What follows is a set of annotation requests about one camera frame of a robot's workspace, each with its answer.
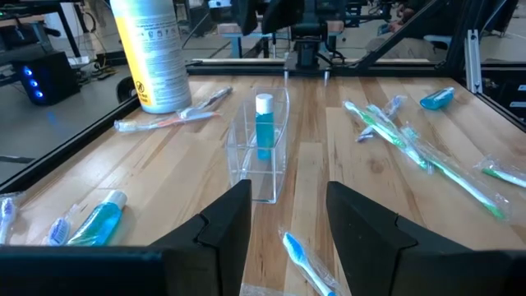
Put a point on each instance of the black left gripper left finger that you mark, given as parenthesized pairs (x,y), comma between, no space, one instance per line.
(213,255)

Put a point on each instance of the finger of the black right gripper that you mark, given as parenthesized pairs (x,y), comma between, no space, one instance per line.
(246,14)
(281,14)

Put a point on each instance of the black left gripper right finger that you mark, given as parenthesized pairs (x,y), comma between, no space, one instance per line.
(382,255)

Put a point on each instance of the blue toothbrush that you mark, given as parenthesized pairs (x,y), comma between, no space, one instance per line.
(298,252)

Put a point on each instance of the dark purple toothbrush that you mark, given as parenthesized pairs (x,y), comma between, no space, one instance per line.
(213,98)

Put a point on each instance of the green toothbrush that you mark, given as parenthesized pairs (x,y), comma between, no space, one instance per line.
(464,183)
(499,173)
(376,113)
(386,134)

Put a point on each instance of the blue mouthwash bottle white cap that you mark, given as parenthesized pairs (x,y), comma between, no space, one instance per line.
(98,222)
(265,131)

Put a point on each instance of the orange toothbrush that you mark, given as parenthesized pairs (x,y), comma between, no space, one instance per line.
(164,122)

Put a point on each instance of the teal toothpaste tube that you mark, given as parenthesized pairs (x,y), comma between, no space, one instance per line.
(436,99)

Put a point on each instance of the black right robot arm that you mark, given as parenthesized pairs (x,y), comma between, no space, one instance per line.
(307,51)

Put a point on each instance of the blue metal table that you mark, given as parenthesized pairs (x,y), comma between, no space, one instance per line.
(236,43)

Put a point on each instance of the clear acrylic organizer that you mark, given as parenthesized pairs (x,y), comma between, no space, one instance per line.
(242,172)

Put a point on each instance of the white cylindrical wipes canister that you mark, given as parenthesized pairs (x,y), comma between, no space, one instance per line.
(152,57)

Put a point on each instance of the person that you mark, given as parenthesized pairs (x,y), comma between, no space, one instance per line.
(394,47)

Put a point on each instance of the black caster wheel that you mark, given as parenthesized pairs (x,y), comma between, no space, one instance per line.
(124,90)

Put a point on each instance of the black desk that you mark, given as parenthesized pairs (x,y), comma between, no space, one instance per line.
(67,30)

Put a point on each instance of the black computer tower blue lights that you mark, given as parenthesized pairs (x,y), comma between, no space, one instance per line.
(53,78)

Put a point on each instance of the black aluminium table frame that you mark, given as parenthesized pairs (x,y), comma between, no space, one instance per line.
(82,137)

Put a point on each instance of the silver aluminium bracket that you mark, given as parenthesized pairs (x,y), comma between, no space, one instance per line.
(473,61)

